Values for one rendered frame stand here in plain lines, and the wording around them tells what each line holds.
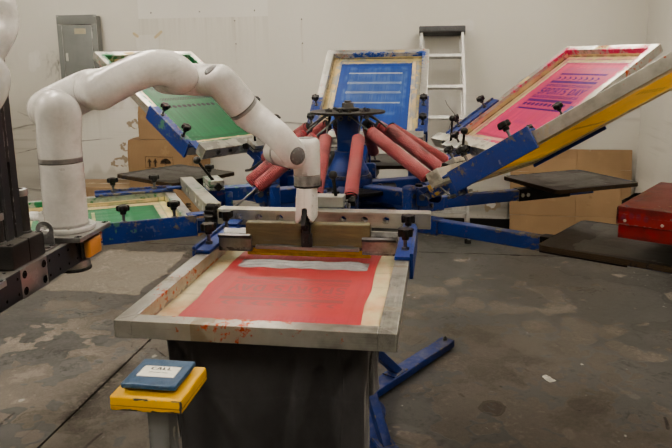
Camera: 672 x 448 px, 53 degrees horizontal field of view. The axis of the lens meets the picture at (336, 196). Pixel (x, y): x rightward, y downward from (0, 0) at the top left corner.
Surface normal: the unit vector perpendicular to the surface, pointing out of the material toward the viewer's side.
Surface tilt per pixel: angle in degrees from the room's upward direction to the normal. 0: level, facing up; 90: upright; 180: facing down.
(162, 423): 90
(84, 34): 90
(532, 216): 75
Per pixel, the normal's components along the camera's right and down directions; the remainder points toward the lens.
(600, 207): -0.15, -0.01
